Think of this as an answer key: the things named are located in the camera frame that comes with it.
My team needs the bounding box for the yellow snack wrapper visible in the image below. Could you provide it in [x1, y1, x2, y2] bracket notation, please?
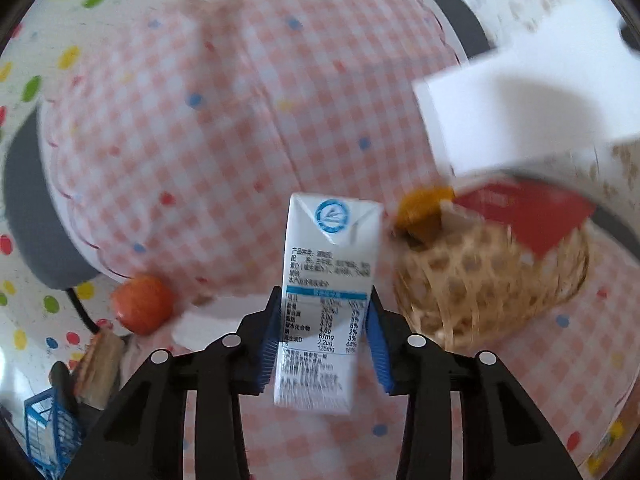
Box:
[392, 187, 456, 246]

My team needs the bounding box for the balloon printed backdrop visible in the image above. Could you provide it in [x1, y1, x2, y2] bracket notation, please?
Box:
[0, 0, 436, 401]

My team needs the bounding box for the white card box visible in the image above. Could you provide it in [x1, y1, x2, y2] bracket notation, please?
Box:
[412, 0, 640, 178]

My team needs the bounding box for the blue plastic basket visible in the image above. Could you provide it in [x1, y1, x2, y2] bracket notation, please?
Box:
[25, 390, 83, 478]

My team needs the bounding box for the pink checked table cover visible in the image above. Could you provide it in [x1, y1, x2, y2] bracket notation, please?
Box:
[37, 0, 640, 480]

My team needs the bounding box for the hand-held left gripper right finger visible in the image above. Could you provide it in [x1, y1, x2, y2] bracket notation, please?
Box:
[364, 287, 583, 480]

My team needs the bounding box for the clear plastic wrapper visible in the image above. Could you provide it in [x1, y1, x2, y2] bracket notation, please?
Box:
[170, 294, 273, 353]

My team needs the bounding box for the grey upholstered chair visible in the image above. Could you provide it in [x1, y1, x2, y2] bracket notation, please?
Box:
[2, 0, 640, 336]

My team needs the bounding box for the small orange book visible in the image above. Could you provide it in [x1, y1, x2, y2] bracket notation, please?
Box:
[75, 330, 126, 408]

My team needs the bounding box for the red apple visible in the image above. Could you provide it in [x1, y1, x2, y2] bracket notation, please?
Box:
[111, 274, 174, 337]

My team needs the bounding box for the white milk carton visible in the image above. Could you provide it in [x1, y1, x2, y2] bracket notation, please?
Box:
[274, 192, 385, 416]

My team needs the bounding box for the red paper box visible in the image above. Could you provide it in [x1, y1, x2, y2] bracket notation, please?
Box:
[452, 180, 598, 258]

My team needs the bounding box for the woven bamboo basket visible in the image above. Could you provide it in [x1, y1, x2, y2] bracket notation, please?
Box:
[395, 220, 591, 353]

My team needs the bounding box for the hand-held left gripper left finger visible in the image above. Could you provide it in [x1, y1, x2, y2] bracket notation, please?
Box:
[62, 285, 283, 480]

